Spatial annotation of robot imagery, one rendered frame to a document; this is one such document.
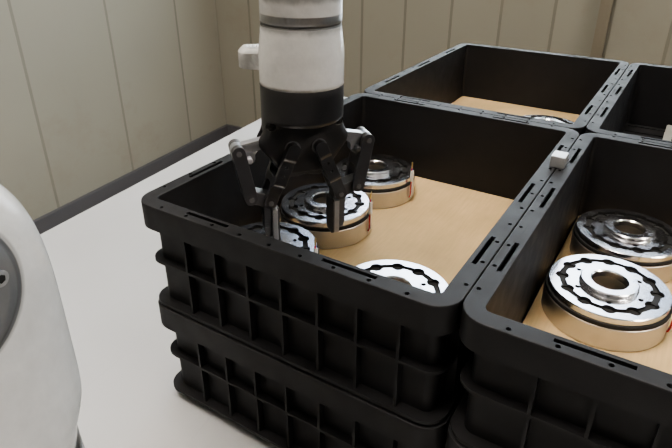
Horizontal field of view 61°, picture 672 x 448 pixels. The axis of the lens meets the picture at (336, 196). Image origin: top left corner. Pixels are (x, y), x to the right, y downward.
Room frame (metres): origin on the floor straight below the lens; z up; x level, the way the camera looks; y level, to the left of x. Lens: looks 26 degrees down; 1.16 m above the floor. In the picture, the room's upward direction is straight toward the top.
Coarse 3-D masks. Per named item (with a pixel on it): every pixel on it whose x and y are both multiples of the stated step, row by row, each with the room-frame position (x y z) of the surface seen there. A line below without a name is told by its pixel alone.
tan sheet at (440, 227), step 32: (416, 192) 0.67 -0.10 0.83; (448, 192) 0.67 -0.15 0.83; (480, 192) 0.67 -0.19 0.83; (384, 224) 0.58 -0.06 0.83; (416, 224) 0.58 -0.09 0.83; (448, 224) 0.58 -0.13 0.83; (480, 224) 0.58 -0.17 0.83; (352, 256) 0.51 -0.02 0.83; (384, 256) 0.51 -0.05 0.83; (416, 256) 0.51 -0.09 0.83; (448, 256) 0.51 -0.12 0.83
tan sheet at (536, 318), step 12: (564, 252) 0.52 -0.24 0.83; (540, 300) 0.44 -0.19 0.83; (528, 312) 0.42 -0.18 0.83; (540, 312) 0.42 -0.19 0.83; (528, 324) 0.40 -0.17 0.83; (540, 324) 0.40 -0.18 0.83; (552, 324) 0.40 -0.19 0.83; (564, 336) 0.39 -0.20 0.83; (660, 348) 0.37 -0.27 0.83; (636, 360) 0.36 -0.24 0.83; (648, 360) 0.36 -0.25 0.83; (660, 360) 0.36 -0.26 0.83
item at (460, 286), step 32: (352, 96) 0.76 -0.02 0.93; (384, 96) 0.76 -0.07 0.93; (544, 128) 0.64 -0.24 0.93; (224, 160) 0.54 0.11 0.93; (160, 192) 0.46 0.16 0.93; (160, 224) 0.43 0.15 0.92; (192, 224) 0.41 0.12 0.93; (224, 224) 0.40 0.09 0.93; (512, 224) 0.40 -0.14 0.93; (224, 256) 0.39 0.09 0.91; (256, 256) 0.37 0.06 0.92; (288, 256) 0.36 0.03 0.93; (320, 256) 0.36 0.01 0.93; (320, 288) 0.34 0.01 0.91; (352, 288) 0.33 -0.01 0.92; (384, 288) 0.32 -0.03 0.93; (416, 288) 0.32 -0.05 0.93; (448, 288) 0.32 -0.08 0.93; (416, 320) 0.30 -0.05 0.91; (448, 320) 0.30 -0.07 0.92
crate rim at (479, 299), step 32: (576, 160) 0.54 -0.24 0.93; (544, 192) 0.46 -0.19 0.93; (512, 256) 0.36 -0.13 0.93; (480, 288) 0.32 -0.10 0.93; (480, 320) 0.28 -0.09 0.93; (512, 320) 0.28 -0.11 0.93; (480, 352) 0.28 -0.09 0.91; (512, 352) 0.27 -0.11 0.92; (544, 352) 0.26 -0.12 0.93; (576, 352) 0.25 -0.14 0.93; (576, 384) 0.25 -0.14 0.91; (608, 384) 0.24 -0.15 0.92; (640, 384) 0.23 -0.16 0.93; (640, 416) 0.23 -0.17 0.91
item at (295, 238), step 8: (248, 224) 0.53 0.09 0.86; (256, 224) 0.53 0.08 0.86; (280, 224) 0.53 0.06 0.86; (288, 224) 0.53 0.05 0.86; (288, 232) 0.51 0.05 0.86; (296, 232) 0.52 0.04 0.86; (304, 232) 0.51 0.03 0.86; (296, 240) 0.49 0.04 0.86; (304, 240) 0.50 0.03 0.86; (312, 240) 0.49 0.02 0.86; (304, 248) 0.48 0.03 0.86; (312, 248) 0.48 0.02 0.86
